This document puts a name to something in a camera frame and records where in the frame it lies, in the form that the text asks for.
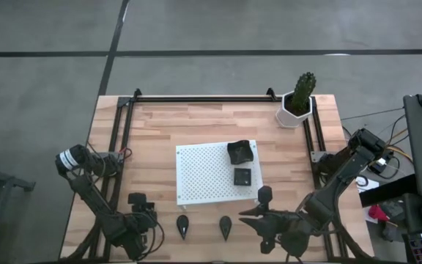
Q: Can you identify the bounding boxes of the white paper sheet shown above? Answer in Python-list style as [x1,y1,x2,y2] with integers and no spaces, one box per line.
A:
[355,175,380,194]

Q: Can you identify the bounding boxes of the black wavy square bowl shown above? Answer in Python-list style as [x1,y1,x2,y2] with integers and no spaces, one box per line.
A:
[226,139,255,166]

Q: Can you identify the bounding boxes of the small black square plate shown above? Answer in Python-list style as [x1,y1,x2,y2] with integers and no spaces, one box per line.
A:
[233,167,253,187]

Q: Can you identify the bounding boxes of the small white adapter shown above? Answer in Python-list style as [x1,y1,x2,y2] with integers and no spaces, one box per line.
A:
[374,155,390,172]

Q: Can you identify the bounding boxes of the green cactus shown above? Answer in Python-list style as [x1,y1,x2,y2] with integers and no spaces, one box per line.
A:
[290,71,317,113]

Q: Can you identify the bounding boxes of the white perforated metal shelf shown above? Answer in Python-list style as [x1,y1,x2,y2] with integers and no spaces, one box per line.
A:
[175,139,264,210]

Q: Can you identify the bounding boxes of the thin black cable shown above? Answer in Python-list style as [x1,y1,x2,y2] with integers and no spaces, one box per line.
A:
[341,107,405,121]

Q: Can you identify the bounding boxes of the yellow cable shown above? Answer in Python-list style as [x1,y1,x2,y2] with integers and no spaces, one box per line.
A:
[386,144,414,162]

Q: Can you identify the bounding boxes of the black teardrop plate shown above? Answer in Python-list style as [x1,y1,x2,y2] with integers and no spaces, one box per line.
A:
[176,214,190,241]
[219,215,233,242]

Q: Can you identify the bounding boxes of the white hexagonal plant pot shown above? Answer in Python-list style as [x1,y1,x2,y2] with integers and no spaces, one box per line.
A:
[275,90,314,129]

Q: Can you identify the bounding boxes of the black aluminium table frame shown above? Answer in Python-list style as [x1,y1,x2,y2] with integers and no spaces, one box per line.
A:
[86,87,349,262]

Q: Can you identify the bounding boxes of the black stand legs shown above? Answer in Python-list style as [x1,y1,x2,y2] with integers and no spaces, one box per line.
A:
[0,145,37,264]

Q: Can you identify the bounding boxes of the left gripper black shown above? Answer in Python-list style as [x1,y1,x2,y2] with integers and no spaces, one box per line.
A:
[126,192,160,260]

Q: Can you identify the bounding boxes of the red object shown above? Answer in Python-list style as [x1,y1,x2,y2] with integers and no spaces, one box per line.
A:
[367,204,390,223]

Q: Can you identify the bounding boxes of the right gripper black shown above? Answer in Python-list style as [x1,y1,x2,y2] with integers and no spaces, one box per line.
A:
[238,186,307,256]

